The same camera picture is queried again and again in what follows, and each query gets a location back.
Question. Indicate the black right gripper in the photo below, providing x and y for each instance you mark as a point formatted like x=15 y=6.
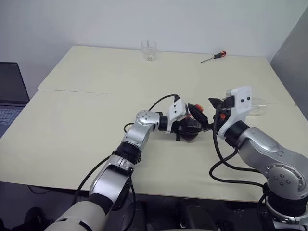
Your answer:
x=229 y=102

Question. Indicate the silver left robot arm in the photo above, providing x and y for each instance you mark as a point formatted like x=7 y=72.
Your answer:
x=142 y=130

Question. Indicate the clear glass tumbler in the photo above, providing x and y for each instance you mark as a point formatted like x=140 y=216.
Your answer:
x=149 y=51

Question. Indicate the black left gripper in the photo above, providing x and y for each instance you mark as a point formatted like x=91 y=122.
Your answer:
x=180 y=131

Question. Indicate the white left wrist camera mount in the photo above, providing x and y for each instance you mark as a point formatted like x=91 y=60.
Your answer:
x=176 y=109

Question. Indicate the clear glass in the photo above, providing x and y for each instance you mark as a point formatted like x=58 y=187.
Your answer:
x=258 y=108

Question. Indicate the dark rounded shape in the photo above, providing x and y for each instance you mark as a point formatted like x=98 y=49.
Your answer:
x=197 y=216

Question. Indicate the dark grey laptop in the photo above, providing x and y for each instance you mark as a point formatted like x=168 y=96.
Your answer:
x=12 y=84

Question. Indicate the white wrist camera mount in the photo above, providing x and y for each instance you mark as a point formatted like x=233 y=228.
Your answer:
x=241 y=101
x=176 y=109

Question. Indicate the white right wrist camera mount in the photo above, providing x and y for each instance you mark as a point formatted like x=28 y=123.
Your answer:
x=241 y=101

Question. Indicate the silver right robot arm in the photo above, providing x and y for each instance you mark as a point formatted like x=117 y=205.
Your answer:
x=262 y=144

